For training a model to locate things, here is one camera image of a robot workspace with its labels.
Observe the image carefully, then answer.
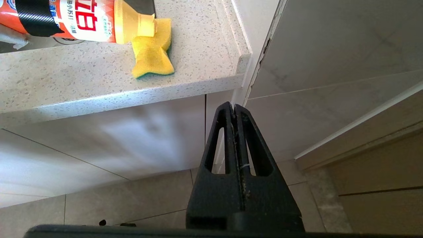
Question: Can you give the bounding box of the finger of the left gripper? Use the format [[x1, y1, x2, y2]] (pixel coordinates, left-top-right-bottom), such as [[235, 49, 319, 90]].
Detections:
[[0, 24, 29, 50]]

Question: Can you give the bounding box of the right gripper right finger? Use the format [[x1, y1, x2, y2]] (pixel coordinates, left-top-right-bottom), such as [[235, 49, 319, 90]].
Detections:
[[235, 105, 305, 231]]

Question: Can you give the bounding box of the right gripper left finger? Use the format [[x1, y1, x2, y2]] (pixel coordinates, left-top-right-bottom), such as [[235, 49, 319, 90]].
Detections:
[[186, 102, 245, 230]]

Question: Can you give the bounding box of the orange dish soap bottle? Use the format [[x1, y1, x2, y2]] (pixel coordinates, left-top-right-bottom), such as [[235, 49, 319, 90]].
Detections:
[[0, 0, 156, 44]]

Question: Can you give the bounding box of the yellow green sponge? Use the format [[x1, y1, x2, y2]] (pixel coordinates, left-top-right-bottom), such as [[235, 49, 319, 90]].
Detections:
[[132, 18, 175, 79]]

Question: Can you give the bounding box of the stainless steel sink basin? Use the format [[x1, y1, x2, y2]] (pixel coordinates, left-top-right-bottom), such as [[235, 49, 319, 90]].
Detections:
[[0, 0, 156, 53]]

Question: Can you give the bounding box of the round metal drain strainer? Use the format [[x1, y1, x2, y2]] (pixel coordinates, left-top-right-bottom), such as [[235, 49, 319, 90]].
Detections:
[[53, 37, 84, 45]]

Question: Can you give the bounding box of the white cabinet door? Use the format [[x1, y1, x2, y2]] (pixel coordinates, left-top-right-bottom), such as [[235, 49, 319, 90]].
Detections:
[[0, 94, 206, 207]]

